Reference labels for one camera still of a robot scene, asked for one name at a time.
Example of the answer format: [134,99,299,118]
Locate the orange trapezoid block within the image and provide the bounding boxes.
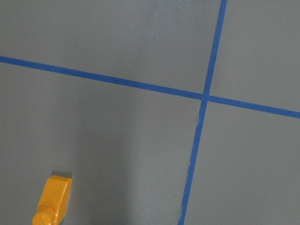
[31,175,72,225]

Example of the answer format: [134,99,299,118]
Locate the blue tape grid lines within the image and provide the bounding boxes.
[0,0,300,225]

